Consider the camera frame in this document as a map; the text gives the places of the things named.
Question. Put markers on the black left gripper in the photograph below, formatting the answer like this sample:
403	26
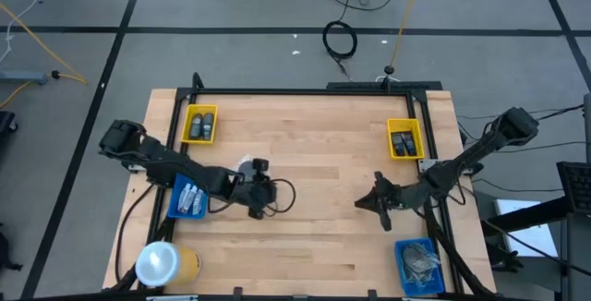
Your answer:
258	195

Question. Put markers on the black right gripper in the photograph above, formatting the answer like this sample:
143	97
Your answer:
392	198

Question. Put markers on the black round brush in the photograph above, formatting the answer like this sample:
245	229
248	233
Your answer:
411	255
418	279
247	167
427	264

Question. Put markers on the white travel toothpaste tube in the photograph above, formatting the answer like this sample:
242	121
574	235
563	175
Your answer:
184	197
191	199
198	201

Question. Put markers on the grey roll-on deodorant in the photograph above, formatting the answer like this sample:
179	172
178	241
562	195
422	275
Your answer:
196	125
208	125

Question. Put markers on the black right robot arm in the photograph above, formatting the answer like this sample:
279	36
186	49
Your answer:
475	152

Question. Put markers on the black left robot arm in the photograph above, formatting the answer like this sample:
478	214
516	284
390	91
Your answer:
184	167

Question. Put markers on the yellow plastic basket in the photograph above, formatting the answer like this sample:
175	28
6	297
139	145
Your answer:
392	125
187	125

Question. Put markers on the blue plastic basket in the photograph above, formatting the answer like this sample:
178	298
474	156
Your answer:
401	287
177	206

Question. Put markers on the yellow container with white lid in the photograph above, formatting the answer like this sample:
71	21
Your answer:
161	263

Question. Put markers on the black support beam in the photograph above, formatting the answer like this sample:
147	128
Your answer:
522	218

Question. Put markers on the white sheet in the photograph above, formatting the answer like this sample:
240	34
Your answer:
531	241

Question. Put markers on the black keyboard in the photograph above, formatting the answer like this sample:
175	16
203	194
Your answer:
575	185

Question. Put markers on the grey stand foot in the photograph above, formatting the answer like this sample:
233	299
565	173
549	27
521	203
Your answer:
23	77

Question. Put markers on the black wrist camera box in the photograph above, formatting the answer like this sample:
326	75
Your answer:
261	164

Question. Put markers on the black table frame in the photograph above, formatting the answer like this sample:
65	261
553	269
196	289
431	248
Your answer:
300	92

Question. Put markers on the black camera post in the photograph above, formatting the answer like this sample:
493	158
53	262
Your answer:
389	69

